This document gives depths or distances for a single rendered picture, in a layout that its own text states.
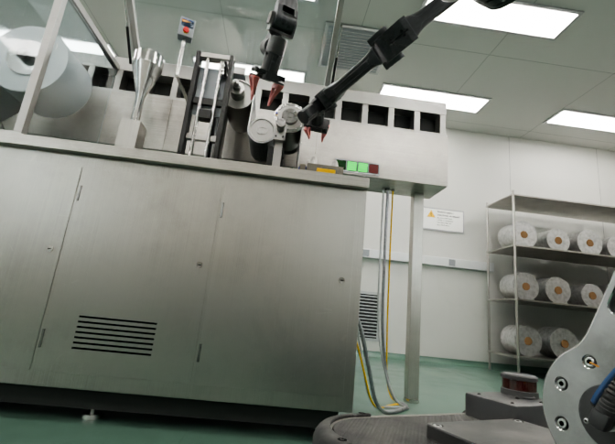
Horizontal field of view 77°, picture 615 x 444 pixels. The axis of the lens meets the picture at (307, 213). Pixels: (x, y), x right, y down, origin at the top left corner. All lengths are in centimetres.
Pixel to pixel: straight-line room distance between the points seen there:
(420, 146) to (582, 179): 391
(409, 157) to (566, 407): 182
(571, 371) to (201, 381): 109
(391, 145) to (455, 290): 282
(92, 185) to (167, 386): 72
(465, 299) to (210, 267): 377
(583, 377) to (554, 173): 529
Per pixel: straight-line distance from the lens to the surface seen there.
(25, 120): 178
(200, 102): 173
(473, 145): 531
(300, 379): 136
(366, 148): 217
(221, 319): 135
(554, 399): 54
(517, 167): 549
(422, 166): 223
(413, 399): 226
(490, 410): 86
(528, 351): 459
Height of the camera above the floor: 41
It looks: 14 degrees up
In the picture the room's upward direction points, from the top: 6 degrees clockwise
